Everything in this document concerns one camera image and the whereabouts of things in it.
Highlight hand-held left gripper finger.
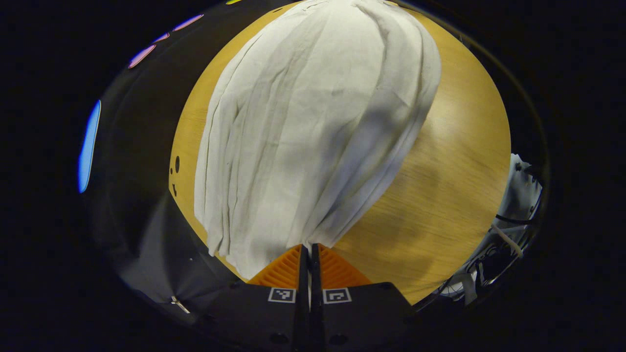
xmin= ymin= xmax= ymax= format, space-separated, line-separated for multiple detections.
xmin=196 ymin=243 xmax=310 ymax=352
xmin=311 ymin=243 xmax=422 ymax=352

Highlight white jeans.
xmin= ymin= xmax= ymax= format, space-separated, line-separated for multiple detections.
xmin=194 ymin=0 xmax=443 ymax=281

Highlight black backdrop cloth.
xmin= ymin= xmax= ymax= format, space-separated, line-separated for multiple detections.
xmin=78 ymin=0 xmax=294 ymax=326

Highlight white equipment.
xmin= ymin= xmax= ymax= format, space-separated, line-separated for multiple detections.
xmin=440 ymin=154 xmax=544 ymax=307

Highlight black cable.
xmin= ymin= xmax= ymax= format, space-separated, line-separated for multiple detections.
xmin=495 ymin=213 xmax=539 ymax=226

